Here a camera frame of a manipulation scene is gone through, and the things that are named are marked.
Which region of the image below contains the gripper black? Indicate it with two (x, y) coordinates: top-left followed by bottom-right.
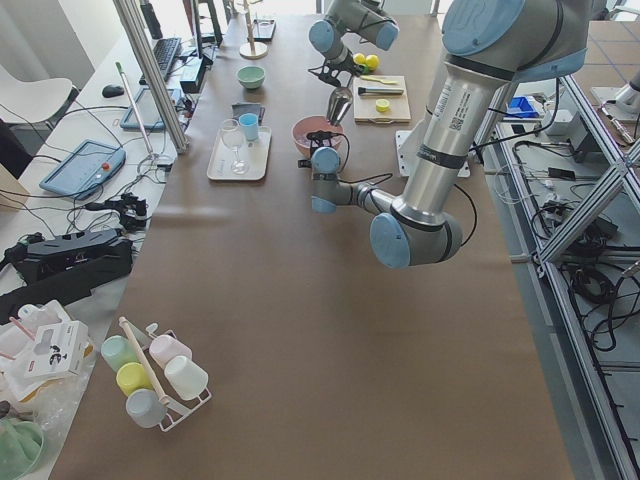
(297, 130), (344, 168)
(307, 58), (360, 87)

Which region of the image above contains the metal ice scoop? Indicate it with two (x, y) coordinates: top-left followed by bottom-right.
(326, 87), (353, 126)

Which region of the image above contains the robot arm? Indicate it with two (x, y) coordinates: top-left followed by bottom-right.
(310, 1), (592, 268)
(308, 0), (399, 87)

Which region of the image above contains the pink bowl of ice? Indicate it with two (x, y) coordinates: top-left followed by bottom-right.
(292, 115), (343, 159)

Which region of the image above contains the blue plastic cup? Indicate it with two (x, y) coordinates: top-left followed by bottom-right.
(238, 113), (259, 142)

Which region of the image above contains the white cup on rack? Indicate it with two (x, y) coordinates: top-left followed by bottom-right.
(164, 355), (209, 400)

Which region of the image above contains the green cup on rack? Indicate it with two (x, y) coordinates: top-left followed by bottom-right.
(100, 335), (138, 373)

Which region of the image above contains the yellow cup on rack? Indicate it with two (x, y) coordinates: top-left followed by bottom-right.
(116, 362), (152, 396)

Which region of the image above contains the grey cup on rack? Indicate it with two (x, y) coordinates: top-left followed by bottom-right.
(125, 389), (167, 428)

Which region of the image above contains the yellow lemon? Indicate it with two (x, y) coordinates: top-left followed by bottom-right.
(365, 54), (380, 71)
(353, 53), (366, 65)

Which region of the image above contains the steel muddler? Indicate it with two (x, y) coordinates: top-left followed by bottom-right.
(357, 87), (404, 96)

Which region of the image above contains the yellow plastic knife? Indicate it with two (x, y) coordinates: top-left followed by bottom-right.
(359, 75), (398, 85)

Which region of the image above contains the bamboo cutting board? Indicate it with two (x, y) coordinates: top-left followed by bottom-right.
(352, 75), (411, 123)

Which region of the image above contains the half lemon slice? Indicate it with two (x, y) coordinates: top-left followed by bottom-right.
(375, 98), (390, 112)

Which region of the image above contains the wooden glass holder stand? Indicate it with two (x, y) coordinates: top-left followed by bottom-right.
(234, 0), (268, 60)

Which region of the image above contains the clear wine glass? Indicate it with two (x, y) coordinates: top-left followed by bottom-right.
(220, 118), (249, 175)

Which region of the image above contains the cream serving tray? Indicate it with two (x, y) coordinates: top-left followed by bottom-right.
(206, 126), (272, 181)

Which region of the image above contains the computer monitor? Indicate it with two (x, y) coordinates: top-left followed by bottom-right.
(189, 0), (223, 65)

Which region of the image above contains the black keyboard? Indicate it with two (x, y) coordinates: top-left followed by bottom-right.
(153, 37), (182, 80)

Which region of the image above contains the blue teach pendant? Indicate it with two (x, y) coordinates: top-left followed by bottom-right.
(39, 139), (126, 200)
(120, 86), (165, 132)

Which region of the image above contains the blue parts bin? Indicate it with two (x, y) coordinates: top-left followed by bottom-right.
(507, 96), (537, 118)

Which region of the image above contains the black computer mouse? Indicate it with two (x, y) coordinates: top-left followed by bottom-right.
(101, 84), (124, 98)

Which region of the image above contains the black bag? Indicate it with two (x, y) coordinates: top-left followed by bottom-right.
(1, 229), (133, 325)

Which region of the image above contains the white chair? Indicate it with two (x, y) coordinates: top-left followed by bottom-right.
(1, 66), (80, 130)

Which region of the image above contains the white product box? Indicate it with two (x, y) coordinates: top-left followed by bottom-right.
(25, 321), (90, 380)

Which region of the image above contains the green bowl with cloth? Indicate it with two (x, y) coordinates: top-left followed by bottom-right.
(1, 418), (44, 479)

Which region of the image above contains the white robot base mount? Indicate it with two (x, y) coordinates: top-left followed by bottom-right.
(394, 128), (472, 177)

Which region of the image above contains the aluminium frame post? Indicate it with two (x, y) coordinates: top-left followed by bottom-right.
(113, 0), (189, 154)

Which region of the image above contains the white wire cup rack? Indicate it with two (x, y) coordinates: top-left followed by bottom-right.
(144, 346), (214, 433)

